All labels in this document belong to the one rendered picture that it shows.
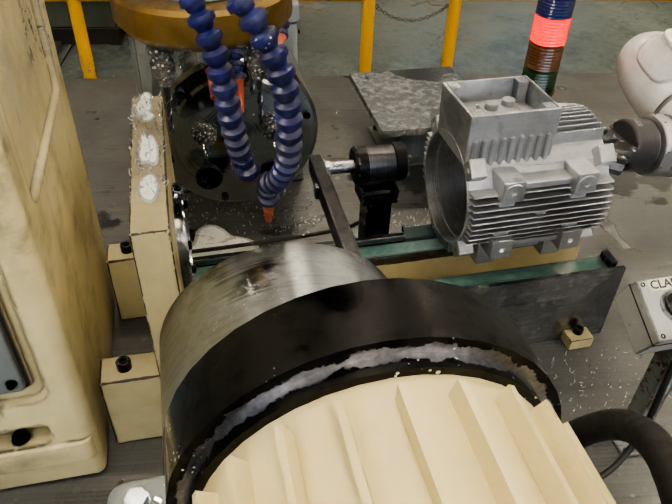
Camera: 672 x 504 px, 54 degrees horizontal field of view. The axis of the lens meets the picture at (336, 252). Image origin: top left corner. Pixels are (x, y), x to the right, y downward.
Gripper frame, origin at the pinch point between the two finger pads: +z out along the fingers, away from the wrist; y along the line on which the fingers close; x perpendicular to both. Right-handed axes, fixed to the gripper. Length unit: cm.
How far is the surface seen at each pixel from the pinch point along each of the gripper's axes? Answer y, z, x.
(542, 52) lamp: -25.8, -16.3, -3.0
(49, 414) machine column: 20, 59, 24
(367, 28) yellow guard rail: -219, -49, 62
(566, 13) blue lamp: -25.2, -17.8, -9.9
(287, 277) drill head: 28.3, 36.3, -2.1
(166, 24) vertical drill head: 10.2, 45.7, -17.1
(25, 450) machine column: 20, 62, 30
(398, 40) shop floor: -303, -98, 98
